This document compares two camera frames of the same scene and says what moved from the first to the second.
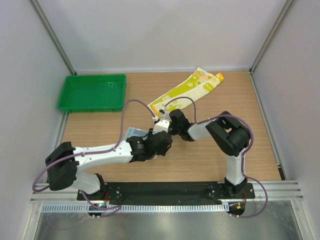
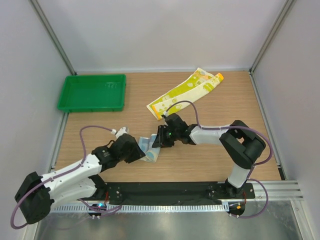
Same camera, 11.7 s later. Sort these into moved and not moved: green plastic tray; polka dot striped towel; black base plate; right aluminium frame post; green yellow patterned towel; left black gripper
Moved: polka dot striped towel; left black gripper
Not moved: right aluminium frame post; green plastic tray; green yellow patterned towel; black base plate
